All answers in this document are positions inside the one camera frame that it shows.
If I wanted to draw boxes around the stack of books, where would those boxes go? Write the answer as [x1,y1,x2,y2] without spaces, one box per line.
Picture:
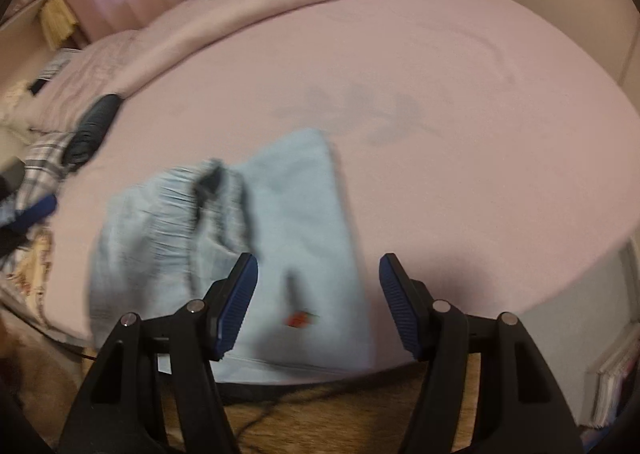
[589,323,640,429]

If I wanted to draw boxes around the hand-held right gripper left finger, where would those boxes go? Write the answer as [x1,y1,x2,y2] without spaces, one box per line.
[57,253,259,454]

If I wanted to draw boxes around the yellow printed cloth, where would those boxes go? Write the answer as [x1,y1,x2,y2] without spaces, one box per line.
[7,227,56,325]

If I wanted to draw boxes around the pink pillow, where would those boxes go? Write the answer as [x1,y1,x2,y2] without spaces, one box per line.
[27,29,143,132]

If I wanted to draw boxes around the plaid pillow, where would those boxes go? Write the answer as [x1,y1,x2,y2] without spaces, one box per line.
[15,131,78,215]

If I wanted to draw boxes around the folded dark navy garment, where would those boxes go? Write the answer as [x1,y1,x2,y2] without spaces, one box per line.
[66,93,123,172]

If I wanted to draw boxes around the light blue strawberry print pants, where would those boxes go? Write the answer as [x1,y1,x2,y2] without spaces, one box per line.
[89,128,373,384]

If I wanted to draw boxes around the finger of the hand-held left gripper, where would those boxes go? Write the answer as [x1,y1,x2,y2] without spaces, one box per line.
[14,193,59,231]

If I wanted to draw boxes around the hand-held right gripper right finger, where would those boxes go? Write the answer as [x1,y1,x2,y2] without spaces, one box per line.
[378,253,586,454]

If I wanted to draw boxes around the yellow fringed cloth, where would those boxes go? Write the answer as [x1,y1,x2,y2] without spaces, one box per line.
[39,0,81,49]

